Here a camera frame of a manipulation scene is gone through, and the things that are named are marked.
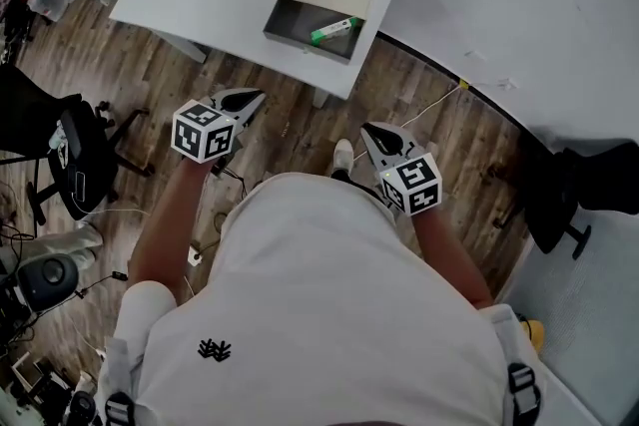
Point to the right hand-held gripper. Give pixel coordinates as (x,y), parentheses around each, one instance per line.
(412,184)

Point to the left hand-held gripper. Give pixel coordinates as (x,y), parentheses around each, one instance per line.
(202,132)

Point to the grey box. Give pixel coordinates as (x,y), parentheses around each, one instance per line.
(299,20)

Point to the green and white packet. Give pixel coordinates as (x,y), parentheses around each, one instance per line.
(332,31)

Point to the person's left forearm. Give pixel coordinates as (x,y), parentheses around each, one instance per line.
(160,224)

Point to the person's right forearm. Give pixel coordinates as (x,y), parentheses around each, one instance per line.
(449,254)

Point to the person's right white shoe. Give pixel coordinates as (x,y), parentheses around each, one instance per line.
(343,154)

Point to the yellow tape piece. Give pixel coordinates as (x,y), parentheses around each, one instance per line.
(463,84)

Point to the black office chair with armrests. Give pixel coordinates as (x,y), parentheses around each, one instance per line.
(95,154)

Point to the white power plug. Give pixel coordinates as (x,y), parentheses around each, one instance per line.
(194,254)

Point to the person's white shirt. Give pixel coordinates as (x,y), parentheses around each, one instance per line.
(324,304)

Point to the black power bank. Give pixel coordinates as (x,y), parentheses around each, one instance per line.
(79,184)

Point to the white cloth bundle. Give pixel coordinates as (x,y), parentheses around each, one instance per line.
(60,149)

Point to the black swivel office chair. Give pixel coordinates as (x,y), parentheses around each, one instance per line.
(589,179)

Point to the clear plastic bin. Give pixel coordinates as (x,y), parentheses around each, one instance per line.
(47,0)

